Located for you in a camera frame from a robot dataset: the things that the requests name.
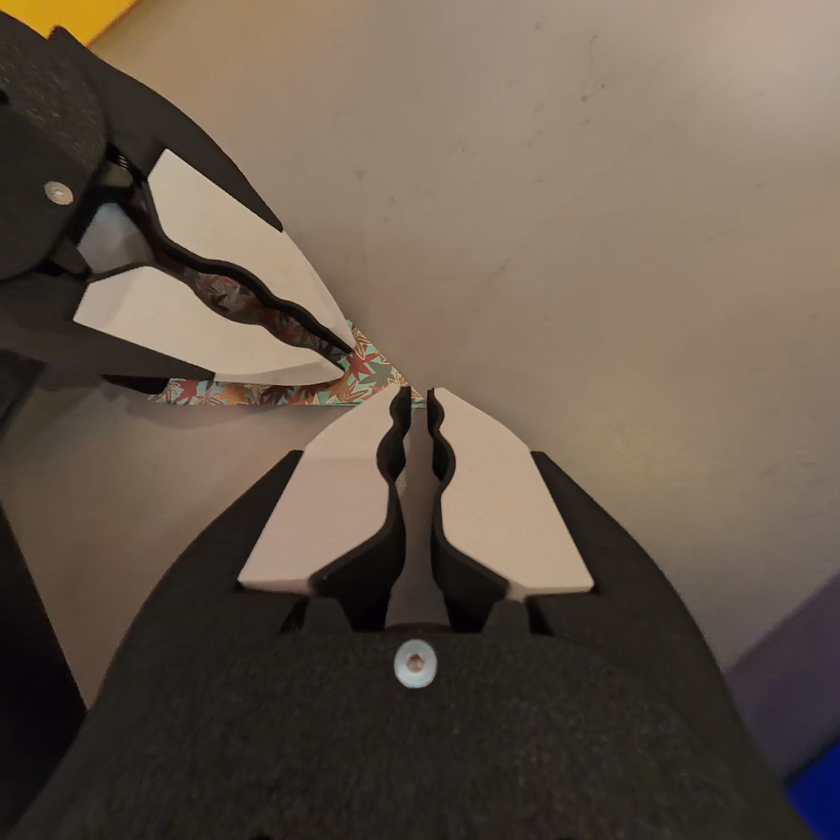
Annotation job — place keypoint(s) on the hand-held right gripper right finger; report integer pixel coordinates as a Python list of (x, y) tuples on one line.
[(512, 512)]

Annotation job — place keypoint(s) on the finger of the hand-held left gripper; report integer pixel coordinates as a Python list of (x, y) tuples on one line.
[(170, 328), (223, 210)]

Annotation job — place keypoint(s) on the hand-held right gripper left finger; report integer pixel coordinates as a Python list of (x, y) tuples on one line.
[(328, 505)]

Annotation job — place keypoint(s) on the leaf-patterned origami paper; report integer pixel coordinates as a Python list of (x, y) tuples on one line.
[(367, 374)]

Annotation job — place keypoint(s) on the yellow box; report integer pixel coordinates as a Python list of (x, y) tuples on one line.
[(85, 13)]

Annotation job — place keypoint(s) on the blue object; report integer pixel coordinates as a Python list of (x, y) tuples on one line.
[(817, 804)]

